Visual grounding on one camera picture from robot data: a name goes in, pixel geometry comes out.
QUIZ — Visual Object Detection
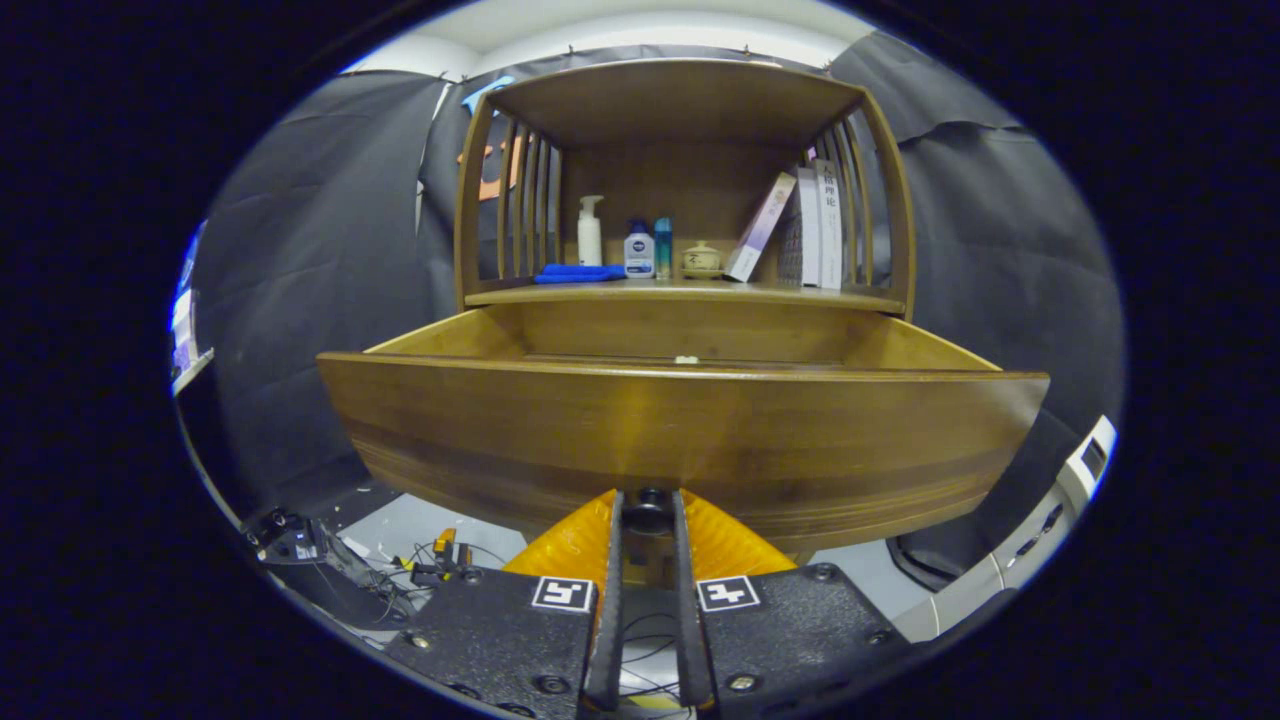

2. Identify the patterned cover book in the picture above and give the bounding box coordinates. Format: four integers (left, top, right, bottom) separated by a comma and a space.
778, 167, 823, 288

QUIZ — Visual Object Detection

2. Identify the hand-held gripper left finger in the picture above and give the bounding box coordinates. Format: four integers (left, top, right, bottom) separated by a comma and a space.
385, 488, 626, 719

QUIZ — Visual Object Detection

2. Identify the wooden drawer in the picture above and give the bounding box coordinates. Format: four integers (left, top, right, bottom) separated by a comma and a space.
318, 300, 1051, 556

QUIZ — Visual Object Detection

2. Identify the white pump bottle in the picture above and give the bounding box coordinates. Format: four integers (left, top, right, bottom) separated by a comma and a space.
577, 195, 605, 267

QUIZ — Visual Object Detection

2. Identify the floor cable tangle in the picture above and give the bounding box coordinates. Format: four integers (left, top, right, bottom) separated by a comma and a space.
330, 540, 521, 623

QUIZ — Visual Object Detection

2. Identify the yellow black connector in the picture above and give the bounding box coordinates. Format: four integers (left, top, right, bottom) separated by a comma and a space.
432, 528, 473, 579

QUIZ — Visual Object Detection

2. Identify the white blurred fixture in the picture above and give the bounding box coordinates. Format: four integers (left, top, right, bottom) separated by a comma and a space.
170, 222, 216, 396

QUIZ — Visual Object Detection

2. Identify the wooden countertop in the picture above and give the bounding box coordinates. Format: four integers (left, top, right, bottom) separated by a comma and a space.
465, 278, 906, 314

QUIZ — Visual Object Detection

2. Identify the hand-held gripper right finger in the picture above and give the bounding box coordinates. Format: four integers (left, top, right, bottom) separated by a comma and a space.
670, 488, 906, 713

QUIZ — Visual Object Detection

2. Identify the purple cover book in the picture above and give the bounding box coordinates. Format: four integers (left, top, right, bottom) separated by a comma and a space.
724, 171, 798, 283

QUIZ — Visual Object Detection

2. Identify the white appliance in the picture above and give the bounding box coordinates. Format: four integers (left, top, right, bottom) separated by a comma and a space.
890, 415, 1118, 643

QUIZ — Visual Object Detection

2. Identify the wooden cabinet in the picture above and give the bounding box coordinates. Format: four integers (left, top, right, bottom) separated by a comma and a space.
455, 57, 916, 321

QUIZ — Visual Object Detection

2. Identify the black floor device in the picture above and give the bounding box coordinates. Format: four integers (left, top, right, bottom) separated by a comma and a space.
245, 508, 416, 621

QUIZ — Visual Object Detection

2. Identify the white spine book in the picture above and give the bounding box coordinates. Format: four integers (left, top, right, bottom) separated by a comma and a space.
812, 158, 844, 291

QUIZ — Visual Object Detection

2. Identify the white lotion bottle blue cap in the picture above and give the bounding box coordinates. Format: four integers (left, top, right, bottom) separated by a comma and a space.
624, 219, 656, 279

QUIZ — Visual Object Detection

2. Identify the blue folded cloth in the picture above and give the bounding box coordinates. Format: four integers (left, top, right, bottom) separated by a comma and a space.
533, 263, 627, 285

